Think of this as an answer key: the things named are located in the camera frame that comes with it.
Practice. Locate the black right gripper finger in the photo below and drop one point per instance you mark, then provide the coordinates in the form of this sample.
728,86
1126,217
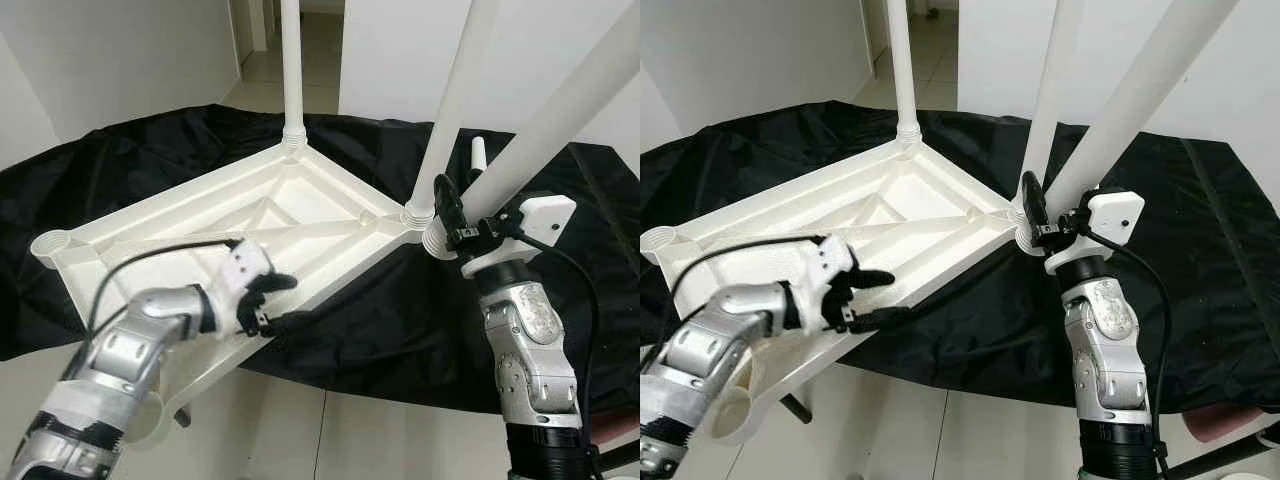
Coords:
1036,200
450,205

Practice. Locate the white plastic tabletop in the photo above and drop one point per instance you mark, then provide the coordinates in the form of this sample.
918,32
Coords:
900,200
300,200

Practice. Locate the black cloth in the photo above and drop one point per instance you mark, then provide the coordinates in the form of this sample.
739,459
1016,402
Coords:
400,330
1220,300

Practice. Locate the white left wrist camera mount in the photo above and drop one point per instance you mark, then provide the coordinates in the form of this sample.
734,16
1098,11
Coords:
245,262
830,260

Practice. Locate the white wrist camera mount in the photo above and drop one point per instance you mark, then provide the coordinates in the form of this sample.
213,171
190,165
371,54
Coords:
830,260
245,262
545,215
1115,212

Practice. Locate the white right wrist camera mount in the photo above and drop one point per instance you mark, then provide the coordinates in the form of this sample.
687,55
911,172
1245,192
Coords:
545,215
1115,212

